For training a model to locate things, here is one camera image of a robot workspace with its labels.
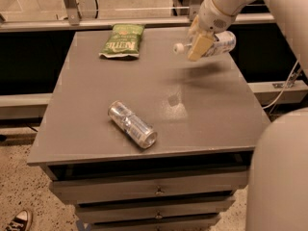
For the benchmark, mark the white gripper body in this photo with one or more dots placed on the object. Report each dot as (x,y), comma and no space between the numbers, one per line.
(212,17)

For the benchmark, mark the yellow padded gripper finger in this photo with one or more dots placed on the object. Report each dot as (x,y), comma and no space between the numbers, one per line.
(194,28)
(201,43)

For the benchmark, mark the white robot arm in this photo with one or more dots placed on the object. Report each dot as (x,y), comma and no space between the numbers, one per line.
(277,194)

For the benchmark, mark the green chip bag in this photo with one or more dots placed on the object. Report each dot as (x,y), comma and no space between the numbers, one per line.
(123,42)

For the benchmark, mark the silver aluminium can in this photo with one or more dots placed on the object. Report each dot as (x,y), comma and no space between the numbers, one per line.
(138,130)

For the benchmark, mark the grey drawer cabinet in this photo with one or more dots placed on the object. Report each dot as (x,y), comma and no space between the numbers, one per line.
(205,114)

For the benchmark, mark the grey metal railing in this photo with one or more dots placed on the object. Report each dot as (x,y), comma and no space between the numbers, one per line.
(59,15)

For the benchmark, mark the bottom grey drawer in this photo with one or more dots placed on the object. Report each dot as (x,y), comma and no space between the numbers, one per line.
(164,224)

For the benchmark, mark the grey drawer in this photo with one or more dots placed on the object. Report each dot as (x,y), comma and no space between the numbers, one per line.
(164,224)
(155,209)
(147,186)

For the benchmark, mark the top grey drawer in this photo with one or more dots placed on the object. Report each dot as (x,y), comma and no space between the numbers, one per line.
(147,186)

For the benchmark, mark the middle grey drawer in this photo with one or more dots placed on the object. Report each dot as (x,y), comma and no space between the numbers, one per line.
(155,209)

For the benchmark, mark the black and white sneaker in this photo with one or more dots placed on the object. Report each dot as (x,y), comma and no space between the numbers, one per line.
(20,222)

